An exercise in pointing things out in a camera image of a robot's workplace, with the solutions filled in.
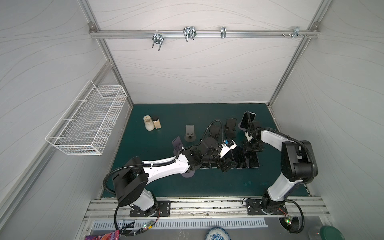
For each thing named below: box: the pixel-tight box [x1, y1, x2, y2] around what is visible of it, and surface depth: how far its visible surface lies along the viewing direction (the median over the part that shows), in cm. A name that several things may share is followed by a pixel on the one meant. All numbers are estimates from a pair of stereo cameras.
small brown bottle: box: [152, 116, 162, 130], surface depth 103 cm
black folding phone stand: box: [208, 124, 220, 138], surface depth 98 cm
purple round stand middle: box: [172, 136, 184, 155], surface depth 88 cm
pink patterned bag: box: [84, 230, 120, 240], surface depth 66 cm
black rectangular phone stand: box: [224, 118, 237, 139], surface depth 103 cm
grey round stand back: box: [184, 124, 196, 142], surface depth 98 cm
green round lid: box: [320, 225, 346, 240], surface depth 60 cm
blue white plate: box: [205, 226, 232, 240], surface depth 66 cm
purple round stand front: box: [181, 170, 195, 178], surface depth 86 cm
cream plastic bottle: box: [143, 115, 155, 132], surface depth 102 cm
